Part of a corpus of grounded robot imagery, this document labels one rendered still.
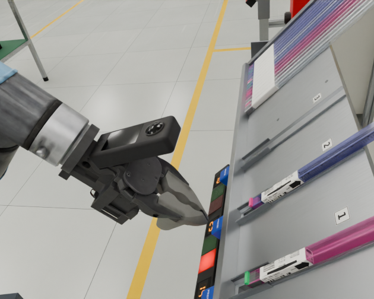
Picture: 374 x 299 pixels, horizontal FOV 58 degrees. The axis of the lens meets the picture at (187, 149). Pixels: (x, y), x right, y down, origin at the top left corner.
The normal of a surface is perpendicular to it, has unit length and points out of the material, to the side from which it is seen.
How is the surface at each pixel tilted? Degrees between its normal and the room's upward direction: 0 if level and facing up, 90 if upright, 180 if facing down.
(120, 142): 16
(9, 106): 62
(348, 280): 44
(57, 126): 54
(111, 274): 0
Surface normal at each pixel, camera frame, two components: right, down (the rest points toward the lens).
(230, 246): 0.59, -0.54
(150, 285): -0.15, -0.77
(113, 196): -0.18, 0.63
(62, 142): 0.25, 0.12
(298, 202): -0.79, -0.55
